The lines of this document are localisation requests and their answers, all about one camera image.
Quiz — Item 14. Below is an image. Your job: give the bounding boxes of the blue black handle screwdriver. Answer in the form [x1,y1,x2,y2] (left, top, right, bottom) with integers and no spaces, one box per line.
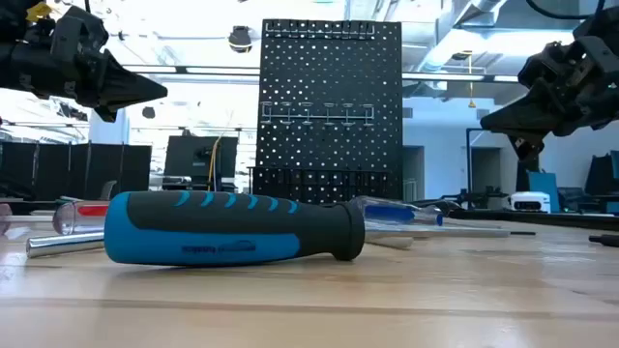
[103,189,513,268]

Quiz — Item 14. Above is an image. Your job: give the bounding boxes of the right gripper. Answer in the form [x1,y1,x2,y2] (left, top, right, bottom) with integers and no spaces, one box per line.
[479,16,619,164]

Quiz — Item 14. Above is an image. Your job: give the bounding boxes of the black computer monitor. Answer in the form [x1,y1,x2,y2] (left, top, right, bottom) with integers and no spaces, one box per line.
[162,134,240,191]

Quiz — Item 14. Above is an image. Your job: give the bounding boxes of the black partition screens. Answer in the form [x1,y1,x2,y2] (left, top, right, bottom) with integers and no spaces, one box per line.
[0,139,153,202]

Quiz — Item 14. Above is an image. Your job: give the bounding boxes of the white box device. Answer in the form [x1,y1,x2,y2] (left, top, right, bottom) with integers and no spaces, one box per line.
[509,190,552,215]

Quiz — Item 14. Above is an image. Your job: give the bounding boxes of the silver hook rail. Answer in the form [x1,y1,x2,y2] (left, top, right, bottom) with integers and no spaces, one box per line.
[264,21,376,41]

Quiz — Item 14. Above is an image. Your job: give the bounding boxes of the black dome ceiling fixture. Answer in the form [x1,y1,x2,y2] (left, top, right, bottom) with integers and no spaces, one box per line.
[227,24,253,53]

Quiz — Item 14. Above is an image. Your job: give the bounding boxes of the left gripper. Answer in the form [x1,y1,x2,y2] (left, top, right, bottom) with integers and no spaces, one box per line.
[28,4,169,124]

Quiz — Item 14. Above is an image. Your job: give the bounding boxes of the small red clear-handle screwdriver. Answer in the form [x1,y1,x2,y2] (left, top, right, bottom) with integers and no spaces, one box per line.
[51,199,110,237]

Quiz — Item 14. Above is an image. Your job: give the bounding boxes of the black metal rack frame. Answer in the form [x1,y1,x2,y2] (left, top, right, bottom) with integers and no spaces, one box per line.
[465,127,521,209]

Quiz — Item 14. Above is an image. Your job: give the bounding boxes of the grey black handle nut driver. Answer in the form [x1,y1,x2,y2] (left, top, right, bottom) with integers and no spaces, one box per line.
[25,230,105,260]

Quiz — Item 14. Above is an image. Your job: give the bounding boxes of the blue box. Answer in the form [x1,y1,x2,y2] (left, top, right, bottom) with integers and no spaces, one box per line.
[526,171,562,213]

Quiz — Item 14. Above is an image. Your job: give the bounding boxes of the large blue clear-handle screwdriver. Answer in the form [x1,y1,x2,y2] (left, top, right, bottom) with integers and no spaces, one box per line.
[348,195,445,228]

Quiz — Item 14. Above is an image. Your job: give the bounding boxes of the black equipment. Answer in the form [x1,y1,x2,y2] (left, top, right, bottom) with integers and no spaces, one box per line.
[583,149,619,197]

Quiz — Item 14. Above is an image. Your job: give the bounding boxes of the yellow cable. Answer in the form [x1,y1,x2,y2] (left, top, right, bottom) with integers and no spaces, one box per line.
[206,130,226,190]

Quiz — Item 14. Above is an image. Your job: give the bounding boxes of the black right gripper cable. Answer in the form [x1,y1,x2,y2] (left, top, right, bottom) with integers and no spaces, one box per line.
[525,0,606,21]

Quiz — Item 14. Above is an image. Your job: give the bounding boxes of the yellow ceiling pendant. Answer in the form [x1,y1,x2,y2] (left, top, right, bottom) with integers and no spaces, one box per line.
[466,50,478,108]

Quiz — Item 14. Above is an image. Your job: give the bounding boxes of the black metal pegboard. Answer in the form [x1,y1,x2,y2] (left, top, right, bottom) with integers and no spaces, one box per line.
[251,18,404,204]

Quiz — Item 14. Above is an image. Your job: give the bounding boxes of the silver ring holder rail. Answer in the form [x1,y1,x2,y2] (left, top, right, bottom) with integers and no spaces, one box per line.
[260,101,376,128]

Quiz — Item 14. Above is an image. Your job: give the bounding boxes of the yellow tape strip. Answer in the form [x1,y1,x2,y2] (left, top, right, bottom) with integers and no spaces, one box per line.
[25,1,53,23]

